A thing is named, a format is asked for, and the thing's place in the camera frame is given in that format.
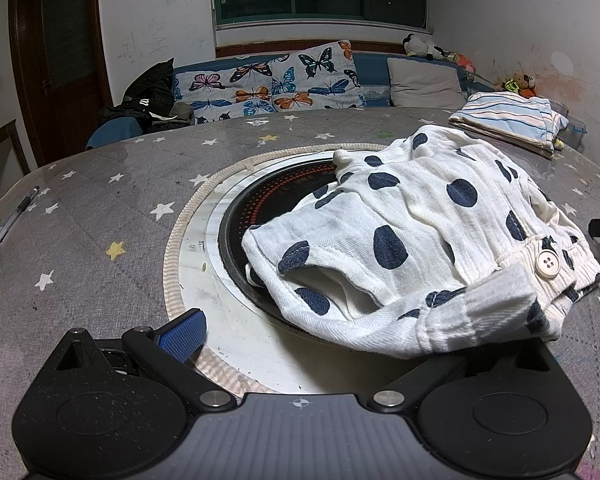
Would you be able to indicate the orange and yellow plush toy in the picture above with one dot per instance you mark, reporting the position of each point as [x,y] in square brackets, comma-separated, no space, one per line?
[520,86]

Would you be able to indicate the black and white plush toy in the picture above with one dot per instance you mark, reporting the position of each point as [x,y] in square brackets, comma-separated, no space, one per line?
[420,46]

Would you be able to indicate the white navy-dotted pants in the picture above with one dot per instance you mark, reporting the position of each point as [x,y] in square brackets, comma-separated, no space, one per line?
[420,220]

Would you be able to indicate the black pen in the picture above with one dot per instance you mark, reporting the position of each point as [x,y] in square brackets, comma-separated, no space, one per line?
[15,217]

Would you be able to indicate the butterfly print cushion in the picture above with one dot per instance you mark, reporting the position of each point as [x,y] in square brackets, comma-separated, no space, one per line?
[280,80]

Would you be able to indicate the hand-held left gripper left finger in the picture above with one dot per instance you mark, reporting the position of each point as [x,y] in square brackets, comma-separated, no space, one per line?
[182,336]

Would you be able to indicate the dark wooden door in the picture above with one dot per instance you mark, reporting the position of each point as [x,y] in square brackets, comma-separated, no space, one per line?
[65,60]

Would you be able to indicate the clear plastic storage box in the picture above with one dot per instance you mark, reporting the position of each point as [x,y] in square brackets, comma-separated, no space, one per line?
[572,122]

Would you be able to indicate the blue sofa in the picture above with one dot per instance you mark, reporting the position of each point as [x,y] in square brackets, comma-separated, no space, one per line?
[371,66]

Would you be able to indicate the black bag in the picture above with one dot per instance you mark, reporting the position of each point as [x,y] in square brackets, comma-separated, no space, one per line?
[150,90]

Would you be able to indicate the grey pillow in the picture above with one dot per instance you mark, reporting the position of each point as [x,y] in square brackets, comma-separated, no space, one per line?
[425,85]

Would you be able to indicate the folded blue striped cloth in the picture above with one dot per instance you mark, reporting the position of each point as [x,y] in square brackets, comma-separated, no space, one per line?
[510,112]

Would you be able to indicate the grey star-print tablecloth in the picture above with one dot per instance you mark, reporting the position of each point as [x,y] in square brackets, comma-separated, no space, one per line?
[105,200]

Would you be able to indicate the pink plush toy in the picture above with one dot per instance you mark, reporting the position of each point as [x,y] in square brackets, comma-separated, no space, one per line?
[464,62]

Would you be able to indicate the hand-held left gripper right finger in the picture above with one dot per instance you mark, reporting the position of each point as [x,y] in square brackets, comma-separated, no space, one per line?
[430,382]

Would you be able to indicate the round built-in cooktop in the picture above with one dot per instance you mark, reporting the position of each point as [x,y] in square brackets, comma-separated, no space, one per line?
[260,205]

